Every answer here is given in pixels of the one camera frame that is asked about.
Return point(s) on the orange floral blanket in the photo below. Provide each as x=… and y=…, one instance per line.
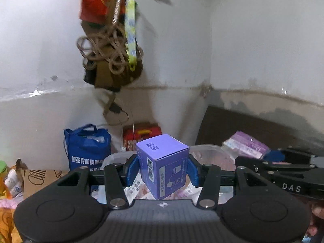
x=7, y=222

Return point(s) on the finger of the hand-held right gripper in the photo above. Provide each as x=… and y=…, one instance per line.
x=276, y=155
x=258, y=164

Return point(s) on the small purple box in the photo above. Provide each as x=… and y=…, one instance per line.
x=164, y=167

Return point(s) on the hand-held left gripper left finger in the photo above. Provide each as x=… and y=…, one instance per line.
x=131, y=169

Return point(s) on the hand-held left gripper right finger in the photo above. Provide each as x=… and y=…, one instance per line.
x=193, y=169

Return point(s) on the lilac box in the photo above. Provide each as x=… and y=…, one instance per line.
x=246, y=145

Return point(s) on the brown hanging bag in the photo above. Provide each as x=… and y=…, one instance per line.
x=119, y=77

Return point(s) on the red carton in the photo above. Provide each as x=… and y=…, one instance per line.
x=141, y=134

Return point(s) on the person's right hand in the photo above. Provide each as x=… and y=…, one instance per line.
x=317, y=215

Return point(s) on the blue tote bag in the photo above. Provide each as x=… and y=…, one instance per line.
x=86, y=149

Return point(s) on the brown cardboard box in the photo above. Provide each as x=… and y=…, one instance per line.
x=40, y=182

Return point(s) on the black power adapter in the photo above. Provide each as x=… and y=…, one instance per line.
x=115, y=108

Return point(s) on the dark wooden headboard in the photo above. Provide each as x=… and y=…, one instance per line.
x=240, y=121

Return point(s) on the red hanging bag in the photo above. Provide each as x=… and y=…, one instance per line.
x=97, y=2

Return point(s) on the clear plastic lattice basket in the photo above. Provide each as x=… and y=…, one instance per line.
x=210, y=151

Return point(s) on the white blue packets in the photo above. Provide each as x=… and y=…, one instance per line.
x=14, y=183

